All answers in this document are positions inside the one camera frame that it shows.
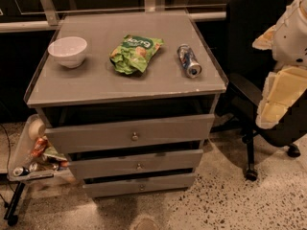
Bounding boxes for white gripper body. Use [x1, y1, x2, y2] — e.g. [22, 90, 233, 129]
[272, 0, 307, 67]

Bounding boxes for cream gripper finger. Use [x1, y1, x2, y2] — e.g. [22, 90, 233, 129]
[252, 26, 275, 51]
[256, 66, 307, 129]

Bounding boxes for grey bottom drawer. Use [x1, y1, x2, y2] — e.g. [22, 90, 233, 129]
[83, 173, 196, 197]

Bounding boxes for grey drawer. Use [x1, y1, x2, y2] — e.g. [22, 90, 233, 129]
[46, 114, 214, 153]
[83, 173, 196, 197]
[69, 149, 202, 179]

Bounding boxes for grey drawer cabinet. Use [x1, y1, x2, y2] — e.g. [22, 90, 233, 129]
[25, 12, 227, 185]

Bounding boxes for grey middle drawer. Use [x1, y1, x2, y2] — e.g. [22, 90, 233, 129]
[69, 149, 202, 179]

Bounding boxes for grey top drawer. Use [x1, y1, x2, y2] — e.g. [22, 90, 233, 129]
[46, 114, 214, 153]

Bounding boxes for black office chair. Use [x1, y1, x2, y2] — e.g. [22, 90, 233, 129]
[217, 0, 307, 181]

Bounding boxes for blue soda can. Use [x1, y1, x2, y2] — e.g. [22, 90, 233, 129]
[177, 44, 202, 79]

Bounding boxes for green chip bag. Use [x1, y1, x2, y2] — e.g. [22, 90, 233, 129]
[109, 34, 164, 75]

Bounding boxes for round floor drain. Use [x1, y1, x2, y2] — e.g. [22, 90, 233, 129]
[133, 218, 159, 230]

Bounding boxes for white bowl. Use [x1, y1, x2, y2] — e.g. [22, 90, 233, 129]
[48, 36, 87, 68]

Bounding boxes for metal railing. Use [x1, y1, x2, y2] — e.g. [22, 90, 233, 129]
[0, 0, 226, 33]

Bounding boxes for red can in bin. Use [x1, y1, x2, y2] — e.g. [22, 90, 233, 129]
[30, 137, 48, 157]

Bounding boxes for clear side bin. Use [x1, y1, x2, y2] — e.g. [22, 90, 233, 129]
[8, 114, 72, 181]

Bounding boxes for blue can in bin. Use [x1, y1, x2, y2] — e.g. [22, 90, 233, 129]
[12, 167, 30, 177]

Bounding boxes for black stand leg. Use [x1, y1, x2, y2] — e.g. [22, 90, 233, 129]
[4, 182, 25, 226]

